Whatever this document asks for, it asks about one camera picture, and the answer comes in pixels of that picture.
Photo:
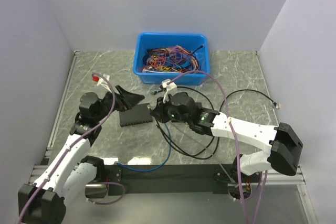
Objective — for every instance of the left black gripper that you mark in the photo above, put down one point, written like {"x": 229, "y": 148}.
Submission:
{"x": 126, "y": 100}

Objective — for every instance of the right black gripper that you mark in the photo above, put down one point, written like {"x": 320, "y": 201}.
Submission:
{"x": 159, "y": 110}

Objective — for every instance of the black network switch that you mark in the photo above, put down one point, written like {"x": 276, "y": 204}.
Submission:
{"x": 139, "y": 114}

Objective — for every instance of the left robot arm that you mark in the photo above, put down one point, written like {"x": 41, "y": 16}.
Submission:
{"x": 46, "y": 199}

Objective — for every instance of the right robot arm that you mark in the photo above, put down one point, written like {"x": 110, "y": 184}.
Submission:
{"x": 279, "y": 146}

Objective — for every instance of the black base beam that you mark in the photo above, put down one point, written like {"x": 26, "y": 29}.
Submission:
{"x": 147, "y": 179}

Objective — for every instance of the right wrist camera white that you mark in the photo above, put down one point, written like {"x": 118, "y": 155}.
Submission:
{"x": 169, "y": 87}

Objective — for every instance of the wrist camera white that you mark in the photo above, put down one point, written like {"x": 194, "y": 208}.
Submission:
{"x": 100, "y": 82}
{"x": 169, "y": 87}

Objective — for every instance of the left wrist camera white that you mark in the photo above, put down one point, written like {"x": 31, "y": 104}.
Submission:
{"x": 100, "y": 82}

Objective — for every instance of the aluminium rail frame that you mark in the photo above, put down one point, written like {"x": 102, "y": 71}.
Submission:
{"x": 244, "y": 181}

